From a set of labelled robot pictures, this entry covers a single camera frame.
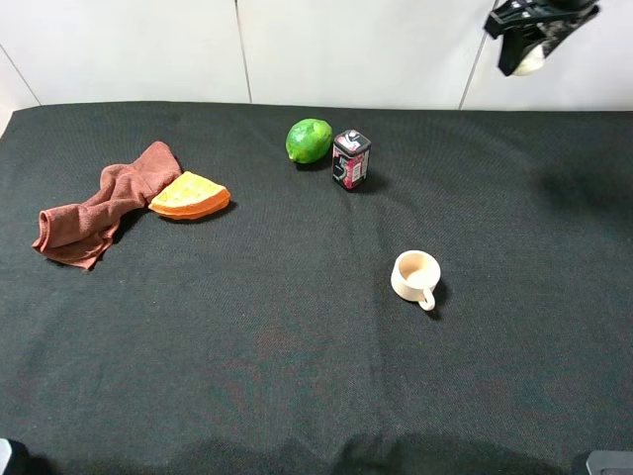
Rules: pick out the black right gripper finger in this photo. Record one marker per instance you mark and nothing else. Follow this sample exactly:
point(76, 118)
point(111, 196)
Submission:
point(564, 29)
point(517, 42)

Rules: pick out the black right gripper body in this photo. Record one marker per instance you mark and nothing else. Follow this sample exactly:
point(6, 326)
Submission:
point(520, 13)

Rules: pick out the small white garlic toy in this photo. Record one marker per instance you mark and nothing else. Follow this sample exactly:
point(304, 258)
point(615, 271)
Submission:
point(532, 62)

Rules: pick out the green lime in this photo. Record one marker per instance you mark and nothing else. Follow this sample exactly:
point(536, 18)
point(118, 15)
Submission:
point(308, 141)

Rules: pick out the beige wooden cup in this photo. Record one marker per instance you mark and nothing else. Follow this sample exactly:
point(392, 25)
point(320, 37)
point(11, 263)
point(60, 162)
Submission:
point(414, 278)

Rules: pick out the orange waffle wedge toy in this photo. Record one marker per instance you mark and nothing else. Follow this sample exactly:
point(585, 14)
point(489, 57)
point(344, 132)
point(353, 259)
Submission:
point(190, 197)

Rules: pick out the black table cloth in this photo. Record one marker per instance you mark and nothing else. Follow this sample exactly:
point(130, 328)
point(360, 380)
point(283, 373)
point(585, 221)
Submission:
point(267, 339)

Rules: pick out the brown crumpled cloth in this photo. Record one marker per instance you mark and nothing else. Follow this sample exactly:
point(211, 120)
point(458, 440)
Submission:
point(78, 234)

